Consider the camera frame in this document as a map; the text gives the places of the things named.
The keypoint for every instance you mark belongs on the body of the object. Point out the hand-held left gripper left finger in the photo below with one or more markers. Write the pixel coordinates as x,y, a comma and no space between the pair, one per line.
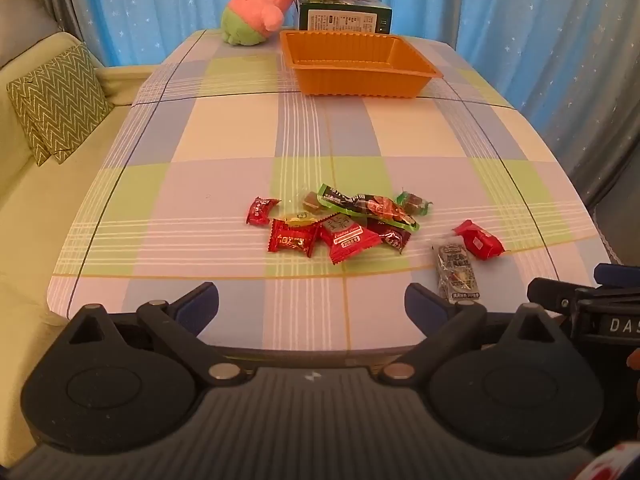
197,304

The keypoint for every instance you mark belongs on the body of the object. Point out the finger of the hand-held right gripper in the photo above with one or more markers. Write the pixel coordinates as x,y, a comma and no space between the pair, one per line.
550,296
617,275

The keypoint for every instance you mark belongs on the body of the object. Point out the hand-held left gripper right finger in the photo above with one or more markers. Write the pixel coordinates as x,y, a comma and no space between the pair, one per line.
424,304

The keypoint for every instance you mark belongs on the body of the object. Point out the silver grey snack packet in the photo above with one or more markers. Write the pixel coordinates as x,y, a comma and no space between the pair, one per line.
457,272

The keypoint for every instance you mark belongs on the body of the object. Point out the dark red snack packet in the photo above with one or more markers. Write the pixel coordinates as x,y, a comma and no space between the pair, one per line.
394,237

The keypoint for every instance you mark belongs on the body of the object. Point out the bright red snack packet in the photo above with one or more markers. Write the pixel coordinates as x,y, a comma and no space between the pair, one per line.
478,242

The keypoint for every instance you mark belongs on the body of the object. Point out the large red snack packet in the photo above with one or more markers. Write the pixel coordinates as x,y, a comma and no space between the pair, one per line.
347,241

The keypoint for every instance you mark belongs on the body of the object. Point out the green brown candy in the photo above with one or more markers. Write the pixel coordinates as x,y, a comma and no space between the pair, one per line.
415,202

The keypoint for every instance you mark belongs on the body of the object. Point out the small shiny red candy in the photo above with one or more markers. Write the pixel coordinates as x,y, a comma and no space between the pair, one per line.
260,210

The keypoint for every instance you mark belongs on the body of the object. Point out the red candy packet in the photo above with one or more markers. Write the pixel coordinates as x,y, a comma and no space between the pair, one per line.
292,241

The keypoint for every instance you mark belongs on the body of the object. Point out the yellow candy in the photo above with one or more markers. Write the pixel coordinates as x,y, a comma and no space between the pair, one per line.
300,219

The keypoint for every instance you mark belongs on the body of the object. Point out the brown candy clear wrapper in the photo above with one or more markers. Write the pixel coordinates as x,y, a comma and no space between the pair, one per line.
311,202

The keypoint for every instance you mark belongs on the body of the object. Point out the orange plastic tray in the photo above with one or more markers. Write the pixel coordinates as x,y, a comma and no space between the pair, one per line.
360,70

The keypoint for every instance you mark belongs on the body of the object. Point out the red white patterned clothing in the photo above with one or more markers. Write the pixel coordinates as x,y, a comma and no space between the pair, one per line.
607,465

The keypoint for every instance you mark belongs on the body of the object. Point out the pale green sofa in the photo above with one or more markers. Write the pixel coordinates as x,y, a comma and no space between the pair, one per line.
35,220

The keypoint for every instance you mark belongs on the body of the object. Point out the green zigzag cushion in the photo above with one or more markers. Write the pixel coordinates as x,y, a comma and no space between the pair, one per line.
57,102

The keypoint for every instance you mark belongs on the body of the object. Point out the blue star curtain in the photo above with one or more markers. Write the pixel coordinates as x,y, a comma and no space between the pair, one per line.
500,35

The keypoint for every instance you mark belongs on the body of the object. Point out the pink starfish plush toy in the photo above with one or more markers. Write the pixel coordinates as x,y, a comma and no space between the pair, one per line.
255,12

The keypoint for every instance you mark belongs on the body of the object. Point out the green cardboard box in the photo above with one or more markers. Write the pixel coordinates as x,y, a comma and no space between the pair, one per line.
345,17

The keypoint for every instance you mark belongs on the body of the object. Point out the grey curtain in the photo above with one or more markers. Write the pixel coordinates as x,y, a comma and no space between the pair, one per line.
65,5

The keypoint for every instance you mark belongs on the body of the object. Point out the grey cushion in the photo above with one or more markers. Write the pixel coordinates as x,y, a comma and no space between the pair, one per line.
25,25

